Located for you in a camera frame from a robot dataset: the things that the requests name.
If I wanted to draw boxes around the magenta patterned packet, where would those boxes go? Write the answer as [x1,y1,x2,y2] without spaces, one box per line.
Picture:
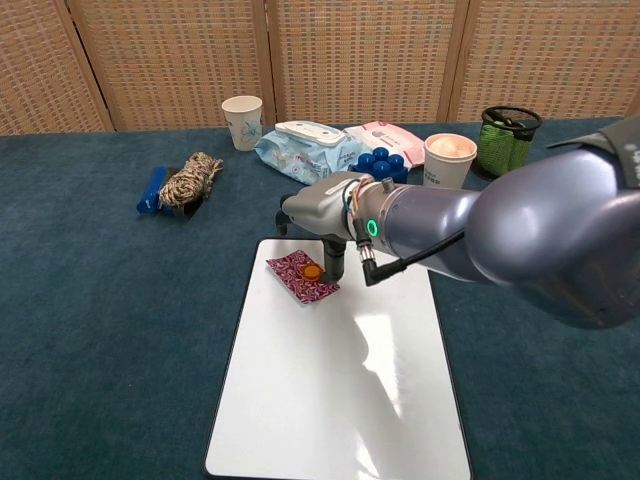
[264,248,342,309]

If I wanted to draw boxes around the blue cylindrical tool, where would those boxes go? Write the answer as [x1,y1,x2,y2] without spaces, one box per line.
[135,166,169,217]

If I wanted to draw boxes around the light blue wet wipes pack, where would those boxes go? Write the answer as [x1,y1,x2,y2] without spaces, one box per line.
[254,120,364,187]

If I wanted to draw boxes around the teal tablecloth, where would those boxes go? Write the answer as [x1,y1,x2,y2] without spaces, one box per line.
[0,115,640,480]

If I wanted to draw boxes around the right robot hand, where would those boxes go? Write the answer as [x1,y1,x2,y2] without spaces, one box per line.
[274,171,362,282]

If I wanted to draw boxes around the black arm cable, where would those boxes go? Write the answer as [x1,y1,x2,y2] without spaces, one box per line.
[354,230,467,288]

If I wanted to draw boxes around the blue toy building block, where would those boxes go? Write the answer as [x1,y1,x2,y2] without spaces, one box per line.
[349,147,410,187]

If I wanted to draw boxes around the beige twisted rope bundle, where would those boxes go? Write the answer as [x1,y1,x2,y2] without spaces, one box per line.
[158,151,225,210]

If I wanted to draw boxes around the white rectangular board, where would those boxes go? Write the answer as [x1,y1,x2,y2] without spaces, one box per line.
[203,238,474,480]

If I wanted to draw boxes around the woven folding screen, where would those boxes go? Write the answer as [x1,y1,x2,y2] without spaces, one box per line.
[0,0,640,137]

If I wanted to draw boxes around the white paper cup floral print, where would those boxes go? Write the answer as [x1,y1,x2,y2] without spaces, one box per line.
[221,95,264,153]

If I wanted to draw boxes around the green cloth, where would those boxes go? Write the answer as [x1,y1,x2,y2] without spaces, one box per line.
[476,121,535,178]

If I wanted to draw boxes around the pink wet wipes pack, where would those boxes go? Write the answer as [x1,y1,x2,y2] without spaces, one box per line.
[342,120,427,171]

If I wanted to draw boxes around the paper cup with blue band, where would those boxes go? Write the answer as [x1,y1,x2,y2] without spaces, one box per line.
[422,133,478,190]

